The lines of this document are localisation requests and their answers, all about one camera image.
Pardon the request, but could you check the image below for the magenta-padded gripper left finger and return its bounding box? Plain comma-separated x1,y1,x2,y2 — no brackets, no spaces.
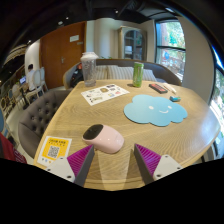
44,144,96,188

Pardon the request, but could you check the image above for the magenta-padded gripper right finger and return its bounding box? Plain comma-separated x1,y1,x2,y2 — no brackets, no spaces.
133,143,184,186

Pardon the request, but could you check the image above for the blue cloud-shaped mouse pad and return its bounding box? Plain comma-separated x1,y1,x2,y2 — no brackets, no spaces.
123,94,189,128

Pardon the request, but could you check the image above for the yellow and white code card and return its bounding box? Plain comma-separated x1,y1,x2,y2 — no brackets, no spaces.
36,135,73,168

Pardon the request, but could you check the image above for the grey tufted armchair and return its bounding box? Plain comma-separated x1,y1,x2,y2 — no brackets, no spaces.
17,89,73,159

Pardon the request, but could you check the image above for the small teal eraser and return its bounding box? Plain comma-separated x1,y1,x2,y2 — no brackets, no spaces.
169,95,182,103

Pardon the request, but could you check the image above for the white sticker sheet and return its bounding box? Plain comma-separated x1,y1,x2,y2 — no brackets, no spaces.
80,83,131,107

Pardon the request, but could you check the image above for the white tube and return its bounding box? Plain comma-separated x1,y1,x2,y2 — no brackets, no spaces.
163,83,178,94

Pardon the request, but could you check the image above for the striped cushion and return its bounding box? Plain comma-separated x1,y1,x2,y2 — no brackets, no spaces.
107,64,135,81
95,64,111,81
143,68,158,83

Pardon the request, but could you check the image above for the group of white chairs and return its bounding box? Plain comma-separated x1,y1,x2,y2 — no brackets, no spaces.
0,66,48,116

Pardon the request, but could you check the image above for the black backpack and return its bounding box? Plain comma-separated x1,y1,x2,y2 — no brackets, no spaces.
69,63,85,89

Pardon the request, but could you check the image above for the green drink can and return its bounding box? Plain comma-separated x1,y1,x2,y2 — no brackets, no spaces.
132,61,145,89

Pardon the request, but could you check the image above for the grey curved sofa bench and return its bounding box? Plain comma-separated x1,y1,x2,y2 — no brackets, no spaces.
63,58,183,89

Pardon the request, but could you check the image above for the clear plastic shaker bottle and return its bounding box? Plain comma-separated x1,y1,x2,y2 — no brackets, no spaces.
80,51,100,88

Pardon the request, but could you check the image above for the person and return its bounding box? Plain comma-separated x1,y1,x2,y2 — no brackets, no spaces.
25,63,37,93

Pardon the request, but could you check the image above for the brown wooden door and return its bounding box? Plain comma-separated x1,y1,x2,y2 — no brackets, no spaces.
39,21,88,90

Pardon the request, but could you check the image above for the black-framed window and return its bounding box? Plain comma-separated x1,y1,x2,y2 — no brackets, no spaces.
154,19,187,81

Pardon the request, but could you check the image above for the glass-door cabinet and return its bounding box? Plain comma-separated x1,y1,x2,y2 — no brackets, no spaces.
117,25,148,62

